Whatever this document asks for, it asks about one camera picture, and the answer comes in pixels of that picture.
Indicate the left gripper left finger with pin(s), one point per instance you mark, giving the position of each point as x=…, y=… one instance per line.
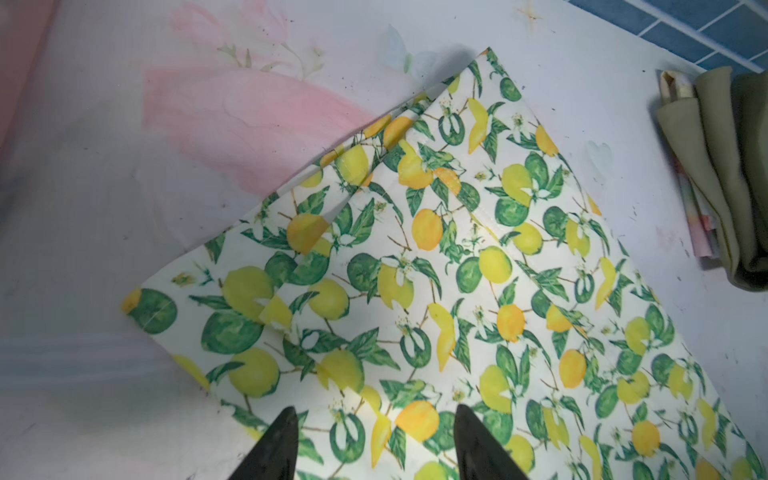
x=274, y=456

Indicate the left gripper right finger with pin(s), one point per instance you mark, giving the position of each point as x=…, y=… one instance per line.
x=479, y=455

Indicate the lemon print skirt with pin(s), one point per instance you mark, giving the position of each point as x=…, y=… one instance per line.
x=444, y=255

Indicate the olive green skirt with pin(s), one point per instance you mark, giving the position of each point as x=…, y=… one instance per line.
x=720, y=138

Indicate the pastel floral skirt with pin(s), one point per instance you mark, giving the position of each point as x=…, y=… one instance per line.
x=702, y=226

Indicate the pink plastic basket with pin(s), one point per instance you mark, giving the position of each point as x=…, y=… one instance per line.
x=24, y=26

